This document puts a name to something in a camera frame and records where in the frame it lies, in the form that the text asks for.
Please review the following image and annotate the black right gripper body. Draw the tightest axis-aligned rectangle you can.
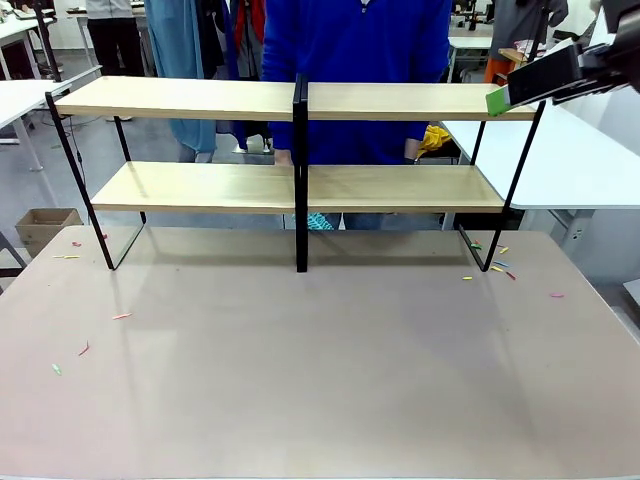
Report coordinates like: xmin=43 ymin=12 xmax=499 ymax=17
xmin=579 ymin=24 xmax=640 ymax=92

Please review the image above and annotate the large white table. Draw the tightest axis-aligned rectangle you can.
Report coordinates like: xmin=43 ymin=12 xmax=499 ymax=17
xmin=439 ymin=87 xmax=640 ymax=286

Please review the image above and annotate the background person in grey top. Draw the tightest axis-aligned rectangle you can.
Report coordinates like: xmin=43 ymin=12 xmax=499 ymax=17
xmin=85 ymin=0 xmax=135 ymax=123

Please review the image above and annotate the dark wrist camera mount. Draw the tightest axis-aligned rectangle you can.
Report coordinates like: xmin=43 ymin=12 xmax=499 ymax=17
xmin=602 ymin=0 xmax=640 ymax=32

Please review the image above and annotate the dark hanging garment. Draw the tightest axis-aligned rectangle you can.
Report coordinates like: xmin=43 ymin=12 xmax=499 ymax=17
xmin=197 ymin=0 xmax=236 ymax=79

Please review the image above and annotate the white background desk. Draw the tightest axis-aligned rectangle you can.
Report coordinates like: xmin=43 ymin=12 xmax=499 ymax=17
xmin=0 ymin=17 xmax=56 ymax=81

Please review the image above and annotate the light blue hanging garment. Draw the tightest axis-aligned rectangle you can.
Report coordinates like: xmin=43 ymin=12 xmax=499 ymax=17
xmin=143 ymin=0 xmax=219 ymax=164

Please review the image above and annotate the person in blue jacket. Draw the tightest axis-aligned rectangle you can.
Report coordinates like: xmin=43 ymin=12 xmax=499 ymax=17
xmin=259 ymin=0 xmax=454 ymax=231

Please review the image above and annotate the white background table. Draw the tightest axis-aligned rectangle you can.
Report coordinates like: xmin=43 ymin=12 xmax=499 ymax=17
xmin=447 ymin=34 xmax=494 ymax=84

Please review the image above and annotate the red hanging garment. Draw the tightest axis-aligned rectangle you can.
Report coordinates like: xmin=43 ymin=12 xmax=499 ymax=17
xmin=234 ymin=0 xmax=266 ymax=51

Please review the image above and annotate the two-tier wooden shelf rack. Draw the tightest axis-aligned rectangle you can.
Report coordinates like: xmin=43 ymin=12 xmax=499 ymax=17
xmin=44 ymin=73 xmax=547 ymax=274

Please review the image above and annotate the grey jacket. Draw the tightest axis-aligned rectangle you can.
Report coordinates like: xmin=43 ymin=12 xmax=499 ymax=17
xmin=489 ymin=0 xmax=570 ymax=60

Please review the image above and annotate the orange object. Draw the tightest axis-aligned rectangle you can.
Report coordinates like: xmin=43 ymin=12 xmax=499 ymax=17
xmin=483 ymin=57 xmax=511 ymax=85

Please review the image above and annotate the yellow cloth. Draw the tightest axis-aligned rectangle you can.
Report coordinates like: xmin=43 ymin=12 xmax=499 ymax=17
xmin=417 ymin=124 xmax=454 ymax=160

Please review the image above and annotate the black pole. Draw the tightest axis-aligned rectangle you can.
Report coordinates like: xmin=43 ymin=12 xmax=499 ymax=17
xmin=32 ymin=0 xmax=64 ymax=84

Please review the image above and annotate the white side table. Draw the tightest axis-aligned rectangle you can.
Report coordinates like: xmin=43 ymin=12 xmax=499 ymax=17
xmin=0 ymin=64 xmax=104 ymax=174

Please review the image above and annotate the cardboard box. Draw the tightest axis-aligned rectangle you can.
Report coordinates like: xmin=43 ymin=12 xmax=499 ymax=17
xmin=14 ymin=208 xmax=84 ymax=259

